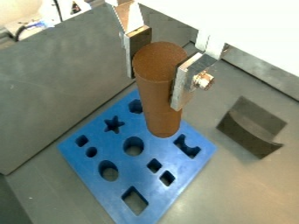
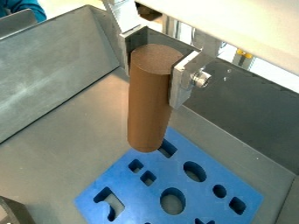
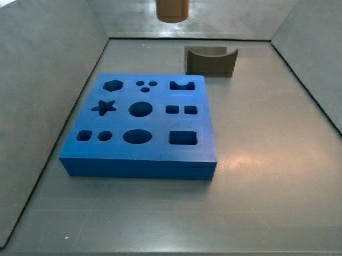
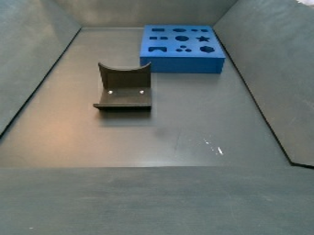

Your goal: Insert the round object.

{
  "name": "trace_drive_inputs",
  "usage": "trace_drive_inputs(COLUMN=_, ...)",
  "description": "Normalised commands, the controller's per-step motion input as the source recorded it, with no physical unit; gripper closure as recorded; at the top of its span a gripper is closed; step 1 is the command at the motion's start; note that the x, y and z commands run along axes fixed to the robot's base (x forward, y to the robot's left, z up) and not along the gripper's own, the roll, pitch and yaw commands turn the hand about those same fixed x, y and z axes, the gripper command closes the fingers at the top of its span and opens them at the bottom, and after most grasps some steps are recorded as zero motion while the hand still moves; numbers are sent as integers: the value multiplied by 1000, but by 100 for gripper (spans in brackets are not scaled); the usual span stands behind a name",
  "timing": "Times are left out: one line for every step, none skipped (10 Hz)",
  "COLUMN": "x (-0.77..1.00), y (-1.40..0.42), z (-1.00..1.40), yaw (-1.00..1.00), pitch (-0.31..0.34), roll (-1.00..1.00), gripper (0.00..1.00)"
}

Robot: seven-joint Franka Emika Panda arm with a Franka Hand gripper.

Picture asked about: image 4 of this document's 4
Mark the blue shape sorter block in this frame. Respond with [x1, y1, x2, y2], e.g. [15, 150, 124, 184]
[140, 25, 226, 73]

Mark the black curved holder stand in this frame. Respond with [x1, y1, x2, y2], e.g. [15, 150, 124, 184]
[93, 63, 152, 110]

